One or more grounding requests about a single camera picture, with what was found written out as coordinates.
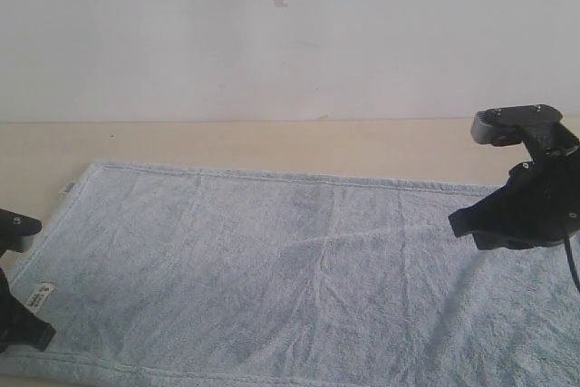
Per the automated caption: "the black right camera cable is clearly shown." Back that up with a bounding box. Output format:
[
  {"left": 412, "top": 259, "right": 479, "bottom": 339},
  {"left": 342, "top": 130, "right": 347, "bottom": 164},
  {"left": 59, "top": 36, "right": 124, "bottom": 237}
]
[{"left": 561, "top": 232, "right": 580, "bottom": 293}]

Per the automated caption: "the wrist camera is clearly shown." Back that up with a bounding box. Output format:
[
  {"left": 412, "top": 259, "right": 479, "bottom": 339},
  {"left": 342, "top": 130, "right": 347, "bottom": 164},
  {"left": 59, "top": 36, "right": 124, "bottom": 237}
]
[
  {"left": 470, "top": 104, "right": 579, "bottom": 160},
  {"left": 0, "top": 209, "right": 43, "bottom": 256}
]

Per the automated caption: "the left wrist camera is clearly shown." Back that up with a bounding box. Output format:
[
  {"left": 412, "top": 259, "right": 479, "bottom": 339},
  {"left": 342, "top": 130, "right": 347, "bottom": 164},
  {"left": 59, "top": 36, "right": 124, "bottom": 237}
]
[{"left": 0, "top": 209, "right": 43, "bottom": 256}]

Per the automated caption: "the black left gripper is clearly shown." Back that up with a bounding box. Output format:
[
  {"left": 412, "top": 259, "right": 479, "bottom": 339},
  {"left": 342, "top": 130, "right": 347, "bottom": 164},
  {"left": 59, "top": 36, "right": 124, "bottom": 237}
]
[{"left": 1, "top": 270, "right": 55, "bottom": 353}]

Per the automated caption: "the light blue terry towel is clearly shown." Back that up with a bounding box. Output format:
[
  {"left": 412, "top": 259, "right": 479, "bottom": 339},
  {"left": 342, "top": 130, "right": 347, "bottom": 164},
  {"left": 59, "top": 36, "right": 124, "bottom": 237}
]
[{"left": 1, "top": 162, "right": 579, "bottom": 386}]

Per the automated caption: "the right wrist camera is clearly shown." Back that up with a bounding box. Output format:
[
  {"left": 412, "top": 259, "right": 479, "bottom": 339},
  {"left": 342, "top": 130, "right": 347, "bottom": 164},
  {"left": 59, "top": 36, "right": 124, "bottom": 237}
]
[{"left": 470, "top": 104, "right": 579, "bottom": 160}]

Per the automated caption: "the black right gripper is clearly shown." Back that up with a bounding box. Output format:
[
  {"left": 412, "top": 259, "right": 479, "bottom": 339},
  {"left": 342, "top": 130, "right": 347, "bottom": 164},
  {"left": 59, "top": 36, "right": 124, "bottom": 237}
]
[{"left": 449, "top": 151, "right": 579, "bottom": 251}]

